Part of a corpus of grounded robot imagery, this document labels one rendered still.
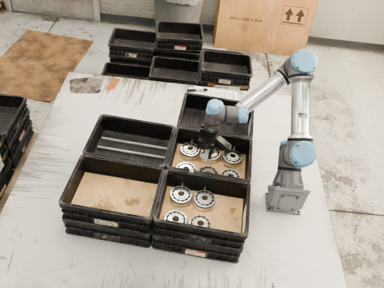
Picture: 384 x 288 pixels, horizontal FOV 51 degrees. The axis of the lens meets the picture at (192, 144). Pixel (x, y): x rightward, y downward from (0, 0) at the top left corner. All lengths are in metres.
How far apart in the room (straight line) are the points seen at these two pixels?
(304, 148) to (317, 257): 0.52
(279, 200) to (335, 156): 1.64
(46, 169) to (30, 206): 0.24
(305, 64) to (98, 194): 1.11
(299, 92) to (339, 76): 2.74
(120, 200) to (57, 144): 0.63
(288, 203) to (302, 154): 0.31
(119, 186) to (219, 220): 0.49
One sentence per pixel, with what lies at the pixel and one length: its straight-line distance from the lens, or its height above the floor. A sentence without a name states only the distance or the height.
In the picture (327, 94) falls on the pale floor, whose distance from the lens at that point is 4.28.
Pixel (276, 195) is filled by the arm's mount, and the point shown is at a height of 0.83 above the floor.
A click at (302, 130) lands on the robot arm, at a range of 1.89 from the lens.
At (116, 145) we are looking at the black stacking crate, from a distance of 2.12.
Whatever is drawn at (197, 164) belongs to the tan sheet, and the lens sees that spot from 2.04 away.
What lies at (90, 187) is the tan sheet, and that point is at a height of 0.83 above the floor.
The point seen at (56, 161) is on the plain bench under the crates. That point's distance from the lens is 2.25.
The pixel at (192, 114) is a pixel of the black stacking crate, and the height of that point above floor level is 0.83.
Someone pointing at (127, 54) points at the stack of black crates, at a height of 0.41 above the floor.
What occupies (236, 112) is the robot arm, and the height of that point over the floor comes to 1.18.
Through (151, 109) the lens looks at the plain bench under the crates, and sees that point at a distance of 2.54.
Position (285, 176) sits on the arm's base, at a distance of 1.99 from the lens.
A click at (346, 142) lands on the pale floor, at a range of 3.79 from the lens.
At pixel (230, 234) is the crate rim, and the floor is 0.93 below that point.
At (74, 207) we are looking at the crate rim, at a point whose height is 0.93.
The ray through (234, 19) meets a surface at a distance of 4.55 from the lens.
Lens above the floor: 2.31
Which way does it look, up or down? 44 degrees down
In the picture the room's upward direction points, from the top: 8 degrees clockwise
